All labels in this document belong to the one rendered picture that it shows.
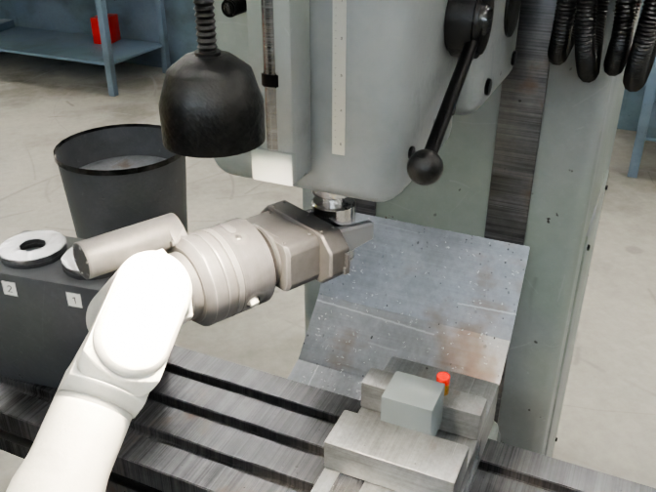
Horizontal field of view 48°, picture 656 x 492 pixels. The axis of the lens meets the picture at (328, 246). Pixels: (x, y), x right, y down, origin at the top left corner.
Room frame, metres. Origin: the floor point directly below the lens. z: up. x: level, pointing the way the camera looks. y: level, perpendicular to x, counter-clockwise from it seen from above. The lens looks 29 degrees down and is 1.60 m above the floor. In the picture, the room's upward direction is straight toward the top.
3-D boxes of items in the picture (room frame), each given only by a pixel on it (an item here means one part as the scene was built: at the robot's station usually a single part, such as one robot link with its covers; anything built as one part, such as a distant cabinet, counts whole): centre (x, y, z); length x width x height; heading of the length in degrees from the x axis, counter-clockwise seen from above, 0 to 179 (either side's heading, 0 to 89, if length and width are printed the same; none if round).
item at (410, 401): (0.66, -0.10, 1.02); 0.06 x 0.05 x 0.06; 66
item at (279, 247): (0.64, 0.06, 1.23); 0.13 x 0.12 x 0.10; 41
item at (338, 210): (0.70, -0.01, 1.26); 0.05 x 0.05 x 0.01
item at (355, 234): (0.68, -0.03, 1.24); 0.06 x 0.02 x 0.03; 130
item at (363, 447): (0.61, -0.08, 1.00); 0.15 x 0.06 x 0.04; 66
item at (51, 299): (0.89, 0.36, 1.01); 0.22 x 0.12 x 0.20; 73
